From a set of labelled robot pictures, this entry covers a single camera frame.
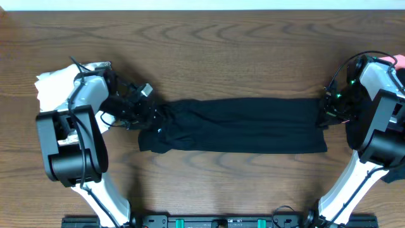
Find black clothes pile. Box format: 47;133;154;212
346;85;404;183

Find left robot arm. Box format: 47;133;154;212
35;62;157;227

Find pink garment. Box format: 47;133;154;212
380;54;405;70

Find white patterned folded cloth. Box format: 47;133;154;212
35;64;116;133

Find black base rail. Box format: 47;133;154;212
61;210;379;228

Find black t-shirt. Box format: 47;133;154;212
138;98;327;154

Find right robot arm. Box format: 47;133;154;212
303;51;404;227

